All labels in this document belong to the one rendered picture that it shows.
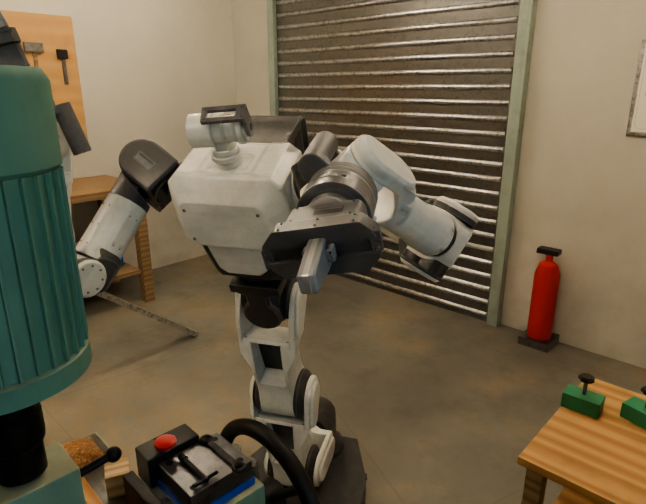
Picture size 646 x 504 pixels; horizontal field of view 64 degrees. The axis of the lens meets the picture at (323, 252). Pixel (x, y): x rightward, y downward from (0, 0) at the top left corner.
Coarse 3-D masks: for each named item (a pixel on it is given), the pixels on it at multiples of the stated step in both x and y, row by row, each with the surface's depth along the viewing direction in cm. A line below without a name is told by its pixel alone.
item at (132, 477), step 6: (126, 474) 69; (132, 474) 69; (126, 480) 68; (132, 480) 68; (138, 480) 68; (126, 486) 68; (132, 486) 67; (138, 486) 67; (144, 486) 67; (126, 492) 69; (132, 492) 67; (138, 492) 66; (144, 492) 66; (150, 492) 66; (126, 498) 70; (132, 498) 68; (138, 498) 66; (144, 498) 65; (150, 498) 65; (156, 498) 65; (162, 498) 69; (168, 498) 69
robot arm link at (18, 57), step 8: (0, 32) 86; (8, 32) 87; (16, 32) 89; (0, 40) 86; (8, 40) 87; (16, 40) 88; (0, 48) 88; (8, 48) 89; (16, 48) 89; (0, 56) 88; (8, 56) 89; (16, 56) 89; (24, 56) 90; (8, 64) 89; (16, 64) 90; (24, 64) 90
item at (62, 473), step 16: (48, 448) 63; (48, 464) 60; (64, 464) 60; (48, 480) 58; (64, 480) 58; (80, 480) 60; (0, 496) 55; (16, 496) 55; (32, 496) 56; (48, 496) 57; (64, 496) 59; (80, 496) 60
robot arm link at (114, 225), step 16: (112, 208) 109; (128, 208) 110; (96, 224) 108; (112, 224) 108; (128, 224) 110; (80, 240) 108; (96, 240) 107; (112, 240) 108; (128, 240) 111; (96, 256) 105; (112, 256) 108; (80, 272) 101; (96, 272) 104; (112, 272) 107; (96, 288) 104
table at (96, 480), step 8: (96, 432) 92; (96, 440) 90; (104, 448) 88; (96, 472) 83; (88, 480) 81; (96, 480) 81; (104, 480) 81; (96, 488) 79; (104, 488) 79; (104, 496) 78; (120, 496) 78
